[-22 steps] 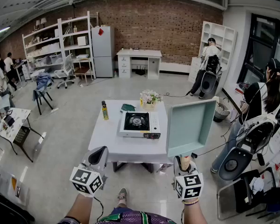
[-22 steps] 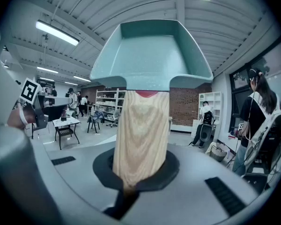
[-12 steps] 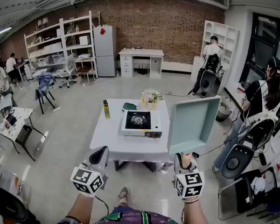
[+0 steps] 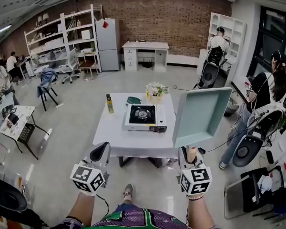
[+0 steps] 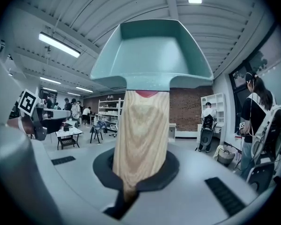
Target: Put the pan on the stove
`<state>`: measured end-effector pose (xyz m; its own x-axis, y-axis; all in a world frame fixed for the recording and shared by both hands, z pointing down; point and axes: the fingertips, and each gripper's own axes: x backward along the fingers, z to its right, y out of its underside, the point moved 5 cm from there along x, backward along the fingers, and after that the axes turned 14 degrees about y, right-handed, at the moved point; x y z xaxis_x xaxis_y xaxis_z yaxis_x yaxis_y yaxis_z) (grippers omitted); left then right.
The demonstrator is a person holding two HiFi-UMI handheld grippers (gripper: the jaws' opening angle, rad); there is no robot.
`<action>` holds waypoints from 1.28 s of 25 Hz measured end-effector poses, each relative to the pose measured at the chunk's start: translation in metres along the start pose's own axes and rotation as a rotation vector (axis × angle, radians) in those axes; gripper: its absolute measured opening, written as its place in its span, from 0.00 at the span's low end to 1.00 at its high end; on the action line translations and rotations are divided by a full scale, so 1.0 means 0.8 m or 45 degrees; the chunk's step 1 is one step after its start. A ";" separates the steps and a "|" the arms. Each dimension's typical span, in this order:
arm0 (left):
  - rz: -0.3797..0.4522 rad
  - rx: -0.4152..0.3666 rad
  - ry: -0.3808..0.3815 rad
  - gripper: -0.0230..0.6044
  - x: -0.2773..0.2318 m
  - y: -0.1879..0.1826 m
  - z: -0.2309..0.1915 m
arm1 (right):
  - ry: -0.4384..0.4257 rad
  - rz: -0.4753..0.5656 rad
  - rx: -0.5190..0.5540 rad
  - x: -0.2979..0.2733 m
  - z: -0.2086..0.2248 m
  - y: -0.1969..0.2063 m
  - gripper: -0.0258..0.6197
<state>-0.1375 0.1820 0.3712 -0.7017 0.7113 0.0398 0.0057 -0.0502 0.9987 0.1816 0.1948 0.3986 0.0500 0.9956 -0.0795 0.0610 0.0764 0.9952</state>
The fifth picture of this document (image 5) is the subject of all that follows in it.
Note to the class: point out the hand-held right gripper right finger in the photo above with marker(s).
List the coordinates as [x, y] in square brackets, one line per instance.
[189, 191]

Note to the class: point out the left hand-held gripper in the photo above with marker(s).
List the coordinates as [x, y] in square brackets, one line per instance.
[28, 102]

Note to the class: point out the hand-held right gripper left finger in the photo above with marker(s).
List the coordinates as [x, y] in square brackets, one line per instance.
[68, 172]

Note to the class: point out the person's left forearm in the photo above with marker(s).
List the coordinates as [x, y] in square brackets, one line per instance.
[28, 126]

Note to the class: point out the white wristband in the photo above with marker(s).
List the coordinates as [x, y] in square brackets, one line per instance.
[20, 124]

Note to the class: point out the black chair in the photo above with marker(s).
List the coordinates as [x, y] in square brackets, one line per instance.
[96, 131]

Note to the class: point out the blue clothes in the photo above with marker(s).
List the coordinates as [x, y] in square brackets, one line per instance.
[100, 125]

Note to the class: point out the cream cloth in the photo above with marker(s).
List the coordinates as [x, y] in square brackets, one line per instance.
[217, 152]

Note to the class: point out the woven basket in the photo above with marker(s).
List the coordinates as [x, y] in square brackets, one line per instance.
[226, 158]

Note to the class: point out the white shelving rack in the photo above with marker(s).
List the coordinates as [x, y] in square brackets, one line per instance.
[107, 112]

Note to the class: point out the white office chair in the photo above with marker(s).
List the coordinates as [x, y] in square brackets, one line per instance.
[113, 126]

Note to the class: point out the white desk with drawers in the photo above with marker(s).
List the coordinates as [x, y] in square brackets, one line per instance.
[172, 132]

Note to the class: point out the white hutch cabinet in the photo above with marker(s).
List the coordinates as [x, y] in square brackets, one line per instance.
[219, 102]

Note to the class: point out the dark framed window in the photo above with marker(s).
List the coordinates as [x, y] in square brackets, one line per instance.
[237, 95]

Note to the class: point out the low table black frame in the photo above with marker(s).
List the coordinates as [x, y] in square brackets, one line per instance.
[70, 132]

